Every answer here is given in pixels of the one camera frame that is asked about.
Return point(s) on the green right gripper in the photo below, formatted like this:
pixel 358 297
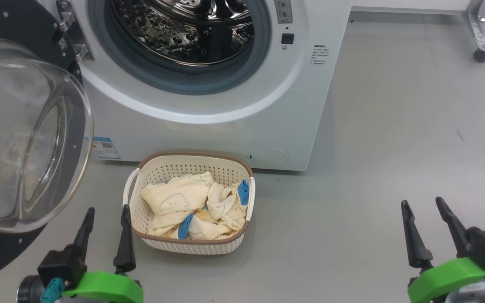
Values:
pixel 440 280

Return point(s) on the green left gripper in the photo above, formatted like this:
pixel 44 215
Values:
pixel 103 288

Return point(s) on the cream bear print garment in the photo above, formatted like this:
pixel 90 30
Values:
pixel 175 198

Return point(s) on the cream garment with blue cuff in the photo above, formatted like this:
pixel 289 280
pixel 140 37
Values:
pixel 221 210

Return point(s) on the washing machine glass door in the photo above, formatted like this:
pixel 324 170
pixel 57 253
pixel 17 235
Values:
pixel 15 147

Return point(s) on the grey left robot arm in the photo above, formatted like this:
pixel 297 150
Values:
pixel 27 290

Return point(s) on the white front-load washing machine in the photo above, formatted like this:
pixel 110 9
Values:
pixel 225 139

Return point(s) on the cream perforated laundry basket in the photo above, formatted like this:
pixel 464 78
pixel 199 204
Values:
pixel 192 247

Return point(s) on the blue energy label sticker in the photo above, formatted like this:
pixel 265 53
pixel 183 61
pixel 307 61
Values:
pixel 107 148

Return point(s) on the right metal caster leg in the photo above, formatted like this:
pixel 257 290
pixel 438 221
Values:
pixel 476 25

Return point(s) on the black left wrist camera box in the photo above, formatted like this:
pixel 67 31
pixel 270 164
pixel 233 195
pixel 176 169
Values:
pixel 61 263

